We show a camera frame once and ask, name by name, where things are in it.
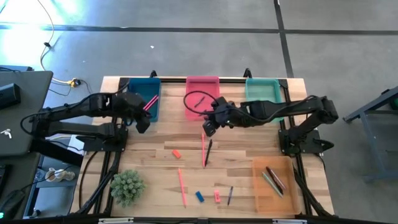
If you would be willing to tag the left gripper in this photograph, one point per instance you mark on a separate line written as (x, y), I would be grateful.
(133, 105)

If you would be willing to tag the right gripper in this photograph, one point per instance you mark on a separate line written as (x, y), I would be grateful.
(225, 113)

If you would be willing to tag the black pen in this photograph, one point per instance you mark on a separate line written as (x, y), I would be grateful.
(208, 153)
(274, 179)

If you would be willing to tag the dark blue-purple crayon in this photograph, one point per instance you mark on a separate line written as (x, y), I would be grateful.
(199, 101)
(230, 195)

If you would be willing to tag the orange eraser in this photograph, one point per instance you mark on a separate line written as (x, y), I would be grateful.
(176, 153)

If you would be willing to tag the pink eraser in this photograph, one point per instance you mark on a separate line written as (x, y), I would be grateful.
(217, 196)

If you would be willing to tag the blue eraser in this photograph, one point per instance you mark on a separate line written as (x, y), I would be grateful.
(199, 196)

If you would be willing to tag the teal pen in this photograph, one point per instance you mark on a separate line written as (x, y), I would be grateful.
(272, 184)

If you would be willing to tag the pink pen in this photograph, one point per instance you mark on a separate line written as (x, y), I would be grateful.
(279, 179)

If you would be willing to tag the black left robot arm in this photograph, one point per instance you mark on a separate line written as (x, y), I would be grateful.
(77, 108)

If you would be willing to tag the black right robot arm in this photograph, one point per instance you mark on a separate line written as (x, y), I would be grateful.
(280, 107)

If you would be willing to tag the dark blue plastic bin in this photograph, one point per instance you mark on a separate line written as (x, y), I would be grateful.
(146, 87)

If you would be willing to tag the pink translucent plastic bin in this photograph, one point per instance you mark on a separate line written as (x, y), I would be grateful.
(202, 84)

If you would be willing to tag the green potted plant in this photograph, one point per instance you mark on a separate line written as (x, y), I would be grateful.
(127, 187)

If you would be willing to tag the teal translucent plastic bin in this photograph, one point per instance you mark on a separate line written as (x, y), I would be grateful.
(262, 90)

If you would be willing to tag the white flat box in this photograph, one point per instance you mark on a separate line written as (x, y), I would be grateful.
(73, 148)

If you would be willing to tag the yellow power plug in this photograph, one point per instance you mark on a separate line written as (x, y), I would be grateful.
(73, 82)

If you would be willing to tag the orange translucent plastic bin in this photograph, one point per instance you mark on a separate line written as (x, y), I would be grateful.
(280, 207)

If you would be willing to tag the dark grey side desk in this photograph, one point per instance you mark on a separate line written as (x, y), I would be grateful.
(28, 93)

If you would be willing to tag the small white object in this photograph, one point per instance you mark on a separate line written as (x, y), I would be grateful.
(7, 133)

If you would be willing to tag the black box device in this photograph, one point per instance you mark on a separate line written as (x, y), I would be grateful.
(9, 96)

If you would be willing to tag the black rounded device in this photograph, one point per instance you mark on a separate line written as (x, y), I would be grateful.
(12, 203)

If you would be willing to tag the blue-grey metal stand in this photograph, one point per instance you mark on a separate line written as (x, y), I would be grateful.
(373, 149)

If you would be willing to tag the black metal table frame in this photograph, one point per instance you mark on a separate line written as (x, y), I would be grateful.
(174, 80)

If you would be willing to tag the silver metal bracket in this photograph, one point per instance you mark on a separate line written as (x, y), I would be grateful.
(115, 220)
(289, 221)

